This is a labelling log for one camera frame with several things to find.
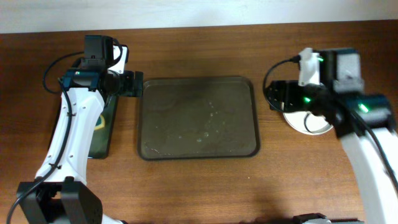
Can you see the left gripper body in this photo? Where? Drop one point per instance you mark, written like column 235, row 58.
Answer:
column 127, row 83

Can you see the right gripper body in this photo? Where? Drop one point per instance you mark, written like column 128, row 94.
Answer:
column 293, row 97

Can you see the white plate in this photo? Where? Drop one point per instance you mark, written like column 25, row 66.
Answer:
column 305, row 122

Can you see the green and yellow sponge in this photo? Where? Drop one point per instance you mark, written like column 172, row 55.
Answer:
column 100, row 124

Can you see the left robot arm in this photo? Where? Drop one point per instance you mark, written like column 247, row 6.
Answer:
column 59, row 192

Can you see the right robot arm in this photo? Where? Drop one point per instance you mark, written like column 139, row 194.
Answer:
column 366, row 127

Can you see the black rectangular water tray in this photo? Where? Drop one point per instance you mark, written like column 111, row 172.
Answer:
column 104, row 130

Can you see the brown serving tray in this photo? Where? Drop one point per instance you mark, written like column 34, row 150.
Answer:
column 197, row 118

